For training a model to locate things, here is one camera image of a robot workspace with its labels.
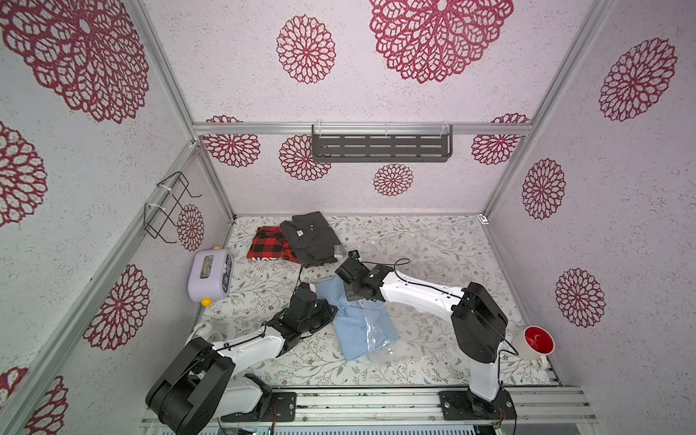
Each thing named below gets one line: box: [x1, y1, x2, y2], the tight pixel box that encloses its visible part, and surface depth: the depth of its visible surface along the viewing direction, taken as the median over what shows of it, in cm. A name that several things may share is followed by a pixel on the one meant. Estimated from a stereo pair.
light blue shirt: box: [314, 275, 399, 362], surface depth 85 cm
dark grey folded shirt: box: [280, 211, 342, 269], surface depth 109 cm
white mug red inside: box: [512, 325, 556, 371], surface depth 81 cm
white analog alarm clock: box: [192, 322, 228, 342], surface depth 78 cm
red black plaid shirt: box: [247, 225, 300, 265], surface depth 108 cm
